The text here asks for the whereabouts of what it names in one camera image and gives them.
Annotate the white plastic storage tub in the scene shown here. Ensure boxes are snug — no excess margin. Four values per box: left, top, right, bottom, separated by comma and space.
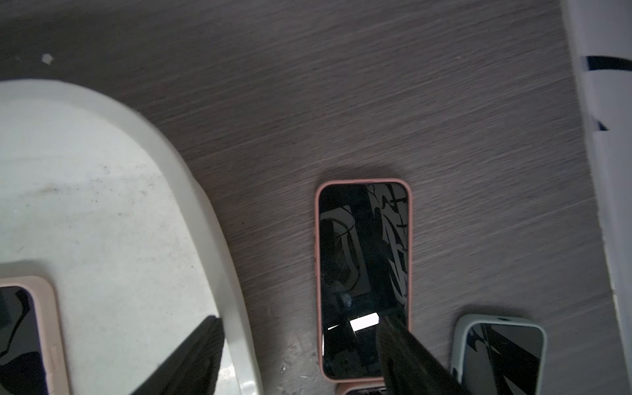
1, 80, 263, 394

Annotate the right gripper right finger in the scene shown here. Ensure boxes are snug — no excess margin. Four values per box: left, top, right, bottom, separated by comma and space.
376, 318, 468, 395

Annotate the black phone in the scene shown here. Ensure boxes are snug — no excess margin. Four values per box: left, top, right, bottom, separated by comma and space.
335, 380, 387, 395
449, 314, 547, 395
1, 276, 71, 394
314, 179, 412, 383

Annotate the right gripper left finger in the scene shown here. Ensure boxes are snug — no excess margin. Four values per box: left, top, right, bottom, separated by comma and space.
133, 316, 225, 395

